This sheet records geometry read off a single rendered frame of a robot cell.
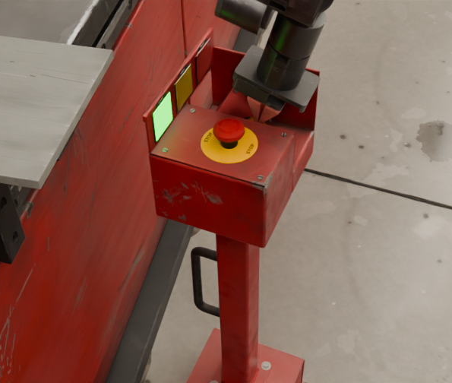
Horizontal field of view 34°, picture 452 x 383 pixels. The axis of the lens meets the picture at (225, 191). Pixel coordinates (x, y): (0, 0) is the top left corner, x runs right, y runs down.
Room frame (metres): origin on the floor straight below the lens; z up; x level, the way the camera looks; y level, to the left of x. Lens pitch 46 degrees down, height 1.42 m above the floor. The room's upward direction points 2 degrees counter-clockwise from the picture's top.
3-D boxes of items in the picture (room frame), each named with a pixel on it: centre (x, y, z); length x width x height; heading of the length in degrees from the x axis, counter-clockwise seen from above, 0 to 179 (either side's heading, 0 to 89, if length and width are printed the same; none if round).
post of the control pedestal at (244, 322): (0.74, -0.02, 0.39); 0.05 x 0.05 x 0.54; 66
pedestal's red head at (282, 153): (0.74, -0.02, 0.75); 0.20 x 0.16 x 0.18; 156
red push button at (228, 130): (0.69, -0.01, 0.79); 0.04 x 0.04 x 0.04
